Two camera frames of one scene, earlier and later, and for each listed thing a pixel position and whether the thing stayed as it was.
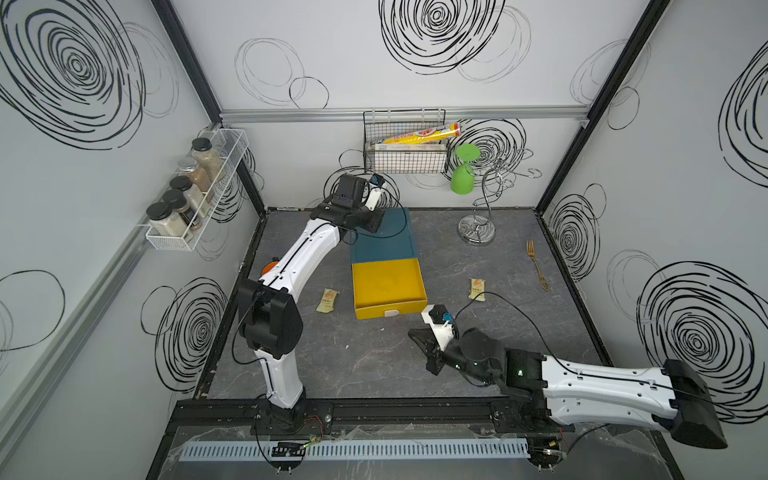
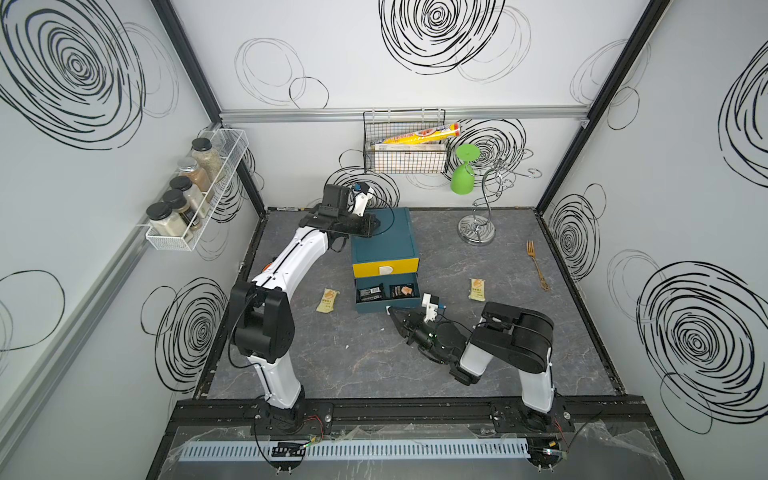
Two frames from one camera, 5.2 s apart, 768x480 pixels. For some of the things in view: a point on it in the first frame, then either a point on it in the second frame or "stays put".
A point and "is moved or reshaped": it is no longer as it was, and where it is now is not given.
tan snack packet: [327, 301] stays put
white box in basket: [409, 158] stays put
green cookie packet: [477, 286] stays put
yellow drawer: [388, 288] is moved or reshaped
